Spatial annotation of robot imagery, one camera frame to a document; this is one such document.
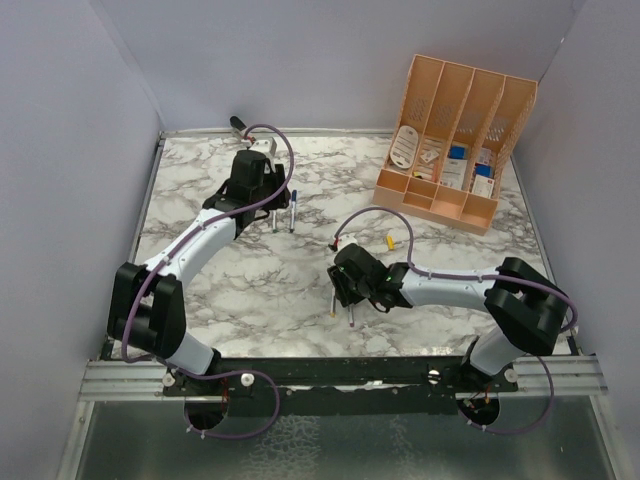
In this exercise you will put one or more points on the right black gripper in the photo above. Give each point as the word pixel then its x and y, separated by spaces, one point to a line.
pixel 342 292

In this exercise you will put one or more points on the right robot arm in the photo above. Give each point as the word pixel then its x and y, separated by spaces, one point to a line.
pixel 527 308

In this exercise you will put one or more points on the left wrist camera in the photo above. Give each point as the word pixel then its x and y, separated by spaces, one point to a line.
pixel 267 147

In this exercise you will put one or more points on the blue pen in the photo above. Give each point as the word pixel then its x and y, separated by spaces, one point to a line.
pixel 293 210

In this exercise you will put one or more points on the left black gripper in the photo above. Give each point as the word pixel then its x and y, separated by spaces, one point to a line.
pixel 280 202

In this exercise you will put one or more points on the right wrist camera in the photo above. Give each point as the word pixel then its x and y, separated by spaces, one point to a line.
pixel 342 242

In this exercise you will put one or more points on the white oval item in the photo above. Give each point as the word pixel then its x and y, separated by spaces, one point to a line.
pixel 403 149

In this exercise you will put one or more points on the green pen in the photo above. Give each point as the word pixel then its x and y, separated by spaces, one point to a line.
pixel 274 222

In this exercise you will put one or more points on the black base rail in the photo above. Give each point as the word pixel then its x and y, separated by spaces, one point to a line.
pixel 259 387

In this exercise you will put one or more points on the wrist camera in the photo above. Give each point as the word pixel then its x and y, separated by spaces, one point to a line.
pixel 342 242
pixel 267 147

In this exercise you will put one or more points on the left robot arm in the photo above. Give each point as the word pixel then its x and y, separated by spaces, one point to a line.
pixel 147 308

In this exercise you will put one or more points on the black grey stapler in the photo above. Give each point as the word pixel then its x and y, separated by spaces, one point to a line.
pixel 238 127

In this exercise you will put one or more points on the aluminium frame rail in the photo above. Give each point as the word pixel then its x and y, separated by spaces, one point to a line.
pixel 118 381

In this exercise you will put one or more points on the orange desk organizer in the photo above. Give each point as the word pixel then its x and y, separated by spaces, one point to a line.
pixel 468 120

